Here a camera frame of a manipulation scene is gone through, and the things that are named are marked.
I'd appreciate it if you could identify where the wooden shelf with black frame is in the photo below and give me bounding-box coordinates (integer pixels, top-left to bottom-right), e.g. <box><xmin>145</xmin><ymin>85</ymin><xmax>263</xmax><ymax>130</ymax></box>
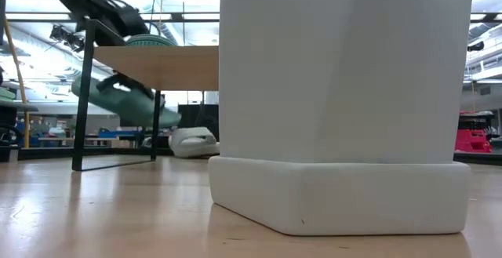
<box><xmin>71</xmin><ymin>17</ymin><xmax>220</xmax><ymax>172</ymax></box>

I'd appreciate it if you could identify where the black bin with red rim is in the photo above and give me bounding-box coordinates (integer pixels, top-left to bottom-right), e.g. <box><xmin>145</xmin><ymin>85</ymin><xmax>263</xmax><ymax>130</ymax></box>
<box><xmin>457</xmin><ymin>111</ymin><xmax>496</xmax><ymax>131</ymax></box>

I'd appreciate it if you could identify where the yellow pole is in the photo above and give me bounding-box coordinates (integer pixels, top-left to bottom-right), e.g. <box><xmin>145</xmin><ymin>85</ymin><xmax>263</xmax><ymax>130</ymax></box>
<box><xmin>2</xmin><ymin>17</ymin><xmax>31</xmax><ymax>149</ymax></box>

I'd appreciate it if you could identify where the light grey rubber slide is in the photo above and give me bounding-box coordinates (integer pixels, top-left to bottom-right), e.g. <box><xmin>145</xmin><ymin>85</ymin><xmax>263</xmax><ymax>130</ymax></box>
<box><xmin>168</xmin><ymin>126</ymin><xmax>220</xmax><ymax>159</ymax></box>
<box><xmin>207</xmin><ymin>0</ymin><xmax>475</xmax><ymax>237</ymax></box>

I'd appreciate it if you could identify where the blue storage bin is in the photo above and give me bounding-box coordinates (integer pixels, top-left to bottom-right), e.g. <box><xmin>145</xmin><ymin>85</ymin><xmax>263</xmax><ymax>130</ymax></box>
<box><xmin>97</xmin><ymin>129</ymin><xmax>134</xmax><ymax>139</ymax></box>

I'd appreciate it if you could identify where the black monitor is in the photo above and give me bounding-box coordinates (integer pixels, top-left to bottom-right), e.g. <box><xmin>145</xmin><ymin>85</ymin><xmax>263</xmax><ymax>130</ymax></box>
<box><xmin>176</xmin><ymin>104</ymin><xmax>220</xmax><ymax>130</ymax></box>

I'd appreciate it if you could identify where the grey round table top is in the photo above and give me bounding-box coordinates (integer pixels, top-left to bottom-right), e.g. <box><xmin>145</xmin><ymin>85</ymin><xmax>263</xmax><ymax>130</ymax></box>
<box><xmin>0</xmin><ymin>100</ymin><xmax>39</xmax><ymax>113</ymax></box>

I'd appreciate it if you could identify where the low wooden bench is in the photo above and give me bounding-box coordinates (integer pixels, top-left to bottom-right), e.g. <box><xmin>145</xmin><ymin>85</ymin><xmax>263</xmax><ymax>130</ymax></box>
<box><xmin>37</xmin><ymin>136</ymin><xmax>121</xmax><ymax>148</ymax></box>

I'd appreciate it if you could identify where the black table edge frame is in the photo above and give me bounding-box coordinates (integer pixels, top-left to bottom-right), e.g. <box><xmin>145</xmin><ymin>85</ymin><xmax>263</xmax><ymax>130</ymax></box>
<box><xmin>0</xmin><ymin>144</ymin><xmax>502</xmax><ymax>167</ymax></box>

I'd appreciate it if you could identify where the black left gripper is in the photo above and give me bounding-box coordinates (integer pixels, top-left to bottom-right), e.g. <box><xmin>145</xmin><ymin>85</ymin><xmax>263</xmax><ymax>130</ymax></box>
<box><xmin>77</xmin><ymin>0</ymin><xmax>157</xmax><ymax>100</ymax></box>

